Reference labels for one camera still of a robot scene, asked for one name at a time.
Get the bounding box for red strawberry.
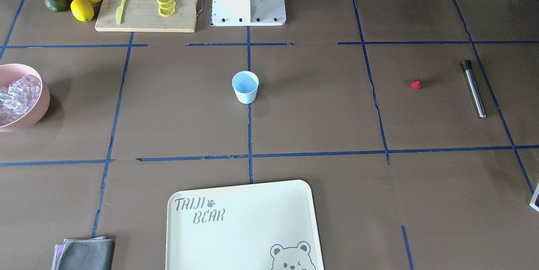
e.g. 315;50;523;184
410;80;423;90

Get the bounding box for clear ice cubes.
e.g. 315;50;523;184
0;75;43;126

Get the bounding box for light blue paper cup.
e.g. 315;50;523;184
232;71;259;104

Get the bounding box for cream bear tray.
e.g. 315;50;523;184
164;179;325;270

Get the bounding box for lemon slices stack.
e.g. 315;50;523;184
156;0;176;17

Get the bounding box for wooden cutting board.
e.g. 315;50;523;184
95;0;198;33

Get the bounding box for yellow plastic knife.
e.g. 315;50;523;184
115;0;127;25

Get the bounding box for lower yellow lemon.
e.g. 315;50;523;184
70;0;95;22

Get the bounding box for grey folded cloth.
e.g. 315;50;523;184
51;237;115;270

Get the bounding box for green avocado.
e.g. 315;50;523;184
44;0;69;12

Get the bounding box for pink bowl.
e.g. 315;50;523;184
0;64;50;132

